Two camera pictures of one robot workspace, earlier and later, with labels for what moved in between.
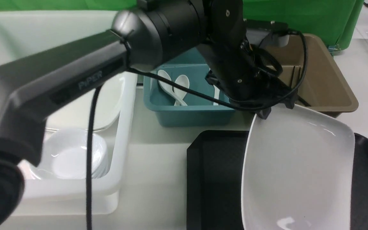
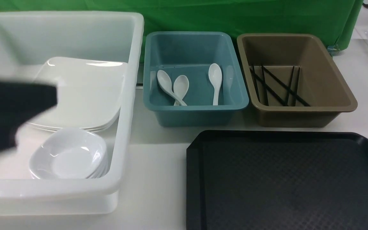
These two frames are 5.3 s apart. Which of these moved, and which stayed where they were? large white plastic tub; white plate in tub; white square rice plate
Moved: white square rice plate
Stayed: large white plastic tub; white plate in tub
